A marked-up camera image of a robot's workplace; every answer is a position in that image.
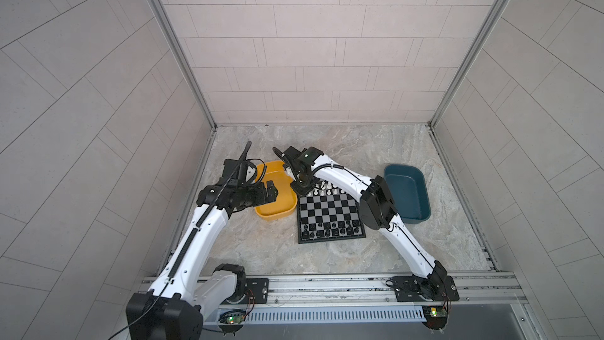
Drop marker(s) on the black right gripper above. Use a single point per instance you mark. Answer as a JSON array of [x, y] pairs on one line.
[[300, 191]]

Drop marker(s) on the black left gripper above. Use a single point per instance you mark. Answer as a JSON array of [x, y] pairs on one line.
[[259, 196]]

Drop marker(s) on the yellow plastic tub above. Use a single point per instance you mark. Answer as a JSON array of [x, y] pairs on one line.
[[286, 201]]

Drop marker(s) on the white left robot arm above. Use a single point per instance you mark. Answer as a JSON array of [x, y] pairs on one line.
[[175, 305]]

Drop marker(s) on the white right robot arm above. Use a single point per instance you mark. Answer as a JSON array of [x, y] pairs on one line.
[[377, 210]]

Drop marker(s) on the green circuit board left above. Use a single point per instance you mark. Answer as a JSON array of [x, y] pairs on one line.
[[234, 317]]

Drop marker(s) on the green circuit board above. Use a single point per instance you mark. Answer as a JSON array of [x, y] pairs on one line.
[[436, 317], [234, 317]]

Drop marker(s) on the green circuit board right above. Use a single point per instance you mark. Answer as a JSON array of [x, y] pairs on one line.
[[436, 317]]

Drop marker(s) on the black white chessboard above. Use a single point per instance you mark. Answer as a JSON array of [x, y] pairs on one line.
[[327, 214]]

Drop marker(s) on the teal plastic tub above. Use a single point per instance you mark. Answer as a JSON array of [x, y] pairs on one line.
[[408, 187]]

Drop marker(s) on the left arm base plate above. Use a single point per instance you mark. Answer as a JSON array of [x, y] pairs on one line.
[[256, 289]]

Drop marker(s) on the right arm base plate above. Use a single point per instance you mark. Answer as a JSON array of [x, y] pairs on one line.
[[414, 289]]

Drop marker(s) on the aluminium rail frame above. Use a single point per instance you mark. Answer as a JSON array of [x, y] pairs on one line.
[[365, 299]]

